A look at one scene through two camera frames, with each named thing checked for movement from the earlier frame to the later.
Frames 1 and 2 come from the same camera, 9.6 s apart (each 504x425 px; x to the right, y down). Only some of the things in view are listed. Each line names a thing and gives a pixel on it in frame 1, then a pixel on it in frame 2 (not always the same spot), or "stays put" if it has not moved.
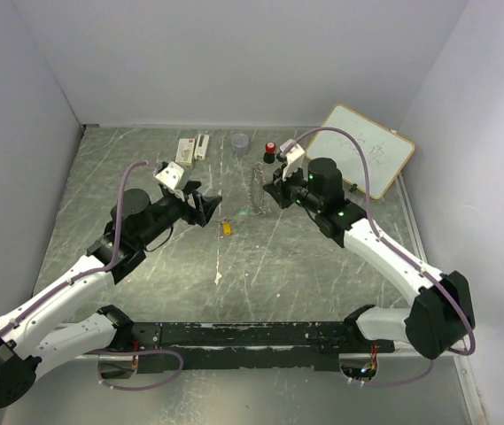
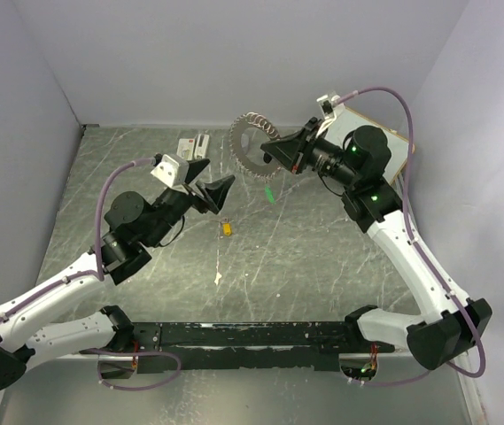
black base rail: (256, 345) stays put
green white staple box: (185, 153) stays put
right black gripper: (278, 190) -> (295, 149)
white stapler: (201, 146) stays put
